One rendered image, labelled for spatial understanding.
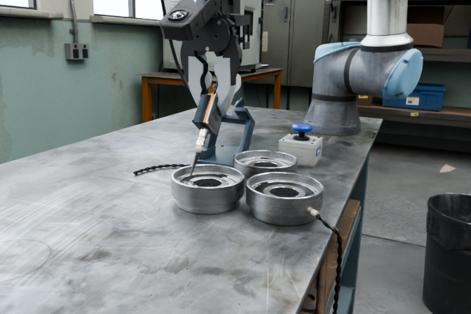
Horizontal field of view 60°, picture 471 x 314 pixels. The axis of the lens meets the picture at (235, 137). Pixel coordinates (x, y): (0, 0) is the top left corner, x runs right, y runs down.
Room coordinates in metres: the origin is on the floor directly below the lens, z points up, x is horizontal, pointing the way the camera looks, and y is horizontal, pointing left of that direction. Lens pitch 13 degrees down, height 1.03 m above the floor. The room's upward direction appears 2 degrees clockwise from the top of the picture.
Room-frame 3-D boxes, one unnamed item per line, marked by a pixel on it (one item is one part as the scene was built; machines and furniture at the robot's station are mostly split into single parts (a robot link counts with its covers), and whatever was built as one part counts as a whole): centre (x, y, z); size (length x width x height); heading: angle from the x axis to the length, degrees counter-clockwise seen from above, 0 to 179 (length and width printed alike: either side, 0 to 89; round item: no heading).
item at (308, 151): (0.79, -0.13, 0.82); 0.08 x 0.07 x 0.05; 157
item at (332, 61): (1.09, -0.27, 0.97); 0.13 x 0.12 x 0.14; 43
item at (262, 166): (0.66, -0.05, 0.82); 0.10 x 0.10 x 0.04
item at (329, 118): (1.09, -0.26, 0.85); 0.15 x 0.15 x 0.10
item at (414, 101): (3.88, -1.67, 0.56); 0.52 x 0.38 x 0.22; 64
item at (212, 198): (0.56, 0.04, 0.82); 0.10 x 0.10 x 0.04
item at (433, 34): (3.88, -1.65, 1.19); 0.52 x 0.42 x 0.38; 67
